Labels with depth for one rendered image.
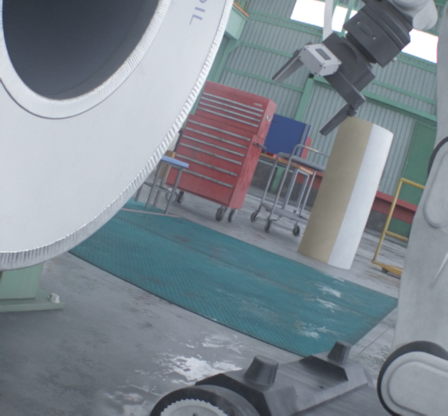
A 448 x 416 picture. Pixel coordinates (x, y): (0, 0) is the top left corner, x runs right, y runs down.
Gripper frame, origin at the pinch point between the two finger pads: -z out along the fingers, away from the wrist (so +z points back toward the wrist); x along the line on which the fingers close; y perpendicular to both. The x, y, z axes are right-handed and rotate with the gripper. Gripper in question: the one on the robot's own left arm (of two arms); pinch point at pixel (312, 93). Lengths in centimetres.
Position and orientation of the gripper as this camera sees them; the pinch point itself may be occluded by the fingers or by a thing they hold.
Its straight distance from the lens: 95.6
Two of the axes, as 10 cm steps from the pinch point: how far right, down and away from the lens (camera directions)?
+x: -5.8, -7.5, 3.1
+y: -4.2, -0.5, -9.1
